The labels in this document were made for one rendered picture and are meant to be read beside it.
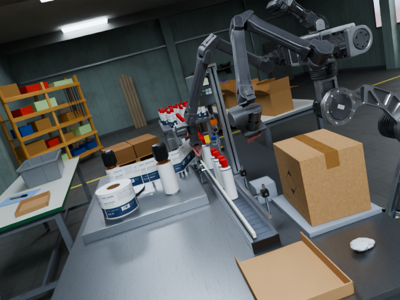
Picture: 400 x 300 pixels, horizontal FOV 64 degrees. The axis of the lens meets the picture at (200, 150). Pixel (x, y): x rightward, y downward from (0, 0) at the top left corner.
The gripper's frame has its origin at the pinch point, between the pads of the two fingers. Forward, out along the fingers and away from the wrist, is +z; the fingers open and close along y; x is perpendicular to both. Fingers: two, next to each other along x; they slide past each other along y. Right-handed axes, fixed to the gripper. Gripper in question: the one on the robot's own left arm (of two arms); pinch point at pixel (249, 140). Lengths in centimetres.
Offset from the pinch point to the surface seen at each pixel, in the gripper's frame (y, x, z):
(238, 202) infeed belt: 9.2, 11.7, 28.1
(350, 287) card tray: 7, 66, -13
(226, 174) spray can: 10.3, 0.1, 19.6
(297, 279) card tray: 15, 57, -3
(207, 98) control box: -6, -56, 26
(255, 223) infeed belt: 12.3, 29.4, 13.6
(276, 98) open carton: -120, -128, 135
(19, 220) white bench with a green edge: 137, -78, 109
